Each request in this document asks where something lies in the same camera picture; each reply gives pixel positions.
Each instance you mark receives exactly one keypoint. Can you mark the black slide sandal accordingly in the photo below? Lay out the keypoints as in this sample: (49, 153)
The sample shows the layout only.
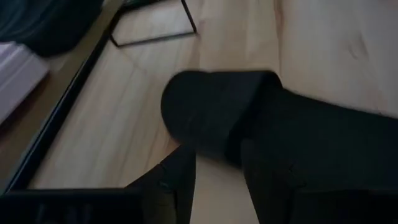
(211, 109)
(46, 25)

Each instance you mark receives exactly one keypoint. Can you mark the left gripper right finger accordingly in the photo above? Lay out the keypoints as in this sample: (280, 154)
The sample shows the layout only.
(273, 199)

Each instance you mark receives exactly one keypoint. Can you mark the wooden shelf with black legs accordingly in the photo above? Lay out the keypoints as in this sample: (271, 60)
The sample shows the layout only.
(59, 77)

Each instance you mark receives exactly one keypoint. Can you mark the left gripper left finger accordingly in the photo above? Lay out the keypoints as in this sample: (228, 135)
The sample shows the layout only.
(174, 186)

